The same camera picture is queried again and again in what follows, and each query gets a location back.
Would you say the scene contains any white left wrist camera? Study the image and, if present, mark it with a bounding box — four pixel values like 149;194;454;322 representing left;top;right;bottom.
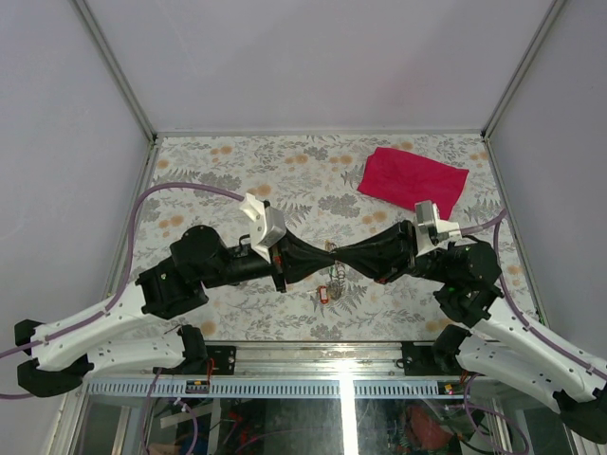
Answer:
239;193;286;263

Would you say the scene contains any pink folded cloth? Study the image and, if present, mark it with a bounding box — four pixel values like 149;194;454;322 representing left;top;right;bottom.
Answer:
358;147;469;219

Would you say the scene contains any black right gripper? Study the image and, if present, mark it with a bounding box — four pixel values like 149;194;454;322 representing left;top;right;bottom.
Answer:
332;219;454;284

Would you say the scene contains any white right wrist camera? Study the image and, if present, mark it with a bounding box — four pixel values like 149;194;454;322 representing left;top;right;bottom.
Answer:
413;200;462;257

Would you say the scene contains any white slotted cable duct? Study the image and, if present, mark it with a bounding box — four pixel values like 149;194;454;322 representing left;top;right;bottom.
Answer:
86;378;463;399

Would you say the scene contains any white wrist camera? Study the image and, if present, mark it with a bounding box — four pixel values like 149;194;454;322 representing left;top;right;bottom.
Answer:
239;193;286;263
413;200;462;257

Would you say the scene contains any metal key organiser with rings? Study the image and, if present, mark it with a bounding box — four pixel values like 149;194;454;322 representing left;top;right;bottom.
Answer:
327;261;345;300

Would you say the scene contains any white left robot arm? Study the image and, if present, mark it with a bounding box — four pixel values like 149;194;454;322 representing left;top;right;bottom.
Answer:
14;226;334;397

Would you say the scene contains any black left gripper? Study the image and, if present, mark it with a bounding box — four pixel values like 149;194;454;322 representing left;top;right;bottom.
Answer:
203;227;338;294

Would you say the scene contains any aluminium mounting rail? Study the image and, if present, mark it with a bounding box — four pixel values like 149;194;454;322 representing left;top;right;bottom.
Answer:
84;339;580;379

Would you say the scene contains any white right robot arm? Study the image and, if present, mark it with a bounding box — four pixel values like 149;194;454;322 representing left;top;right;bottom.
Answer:
332;219;606;445

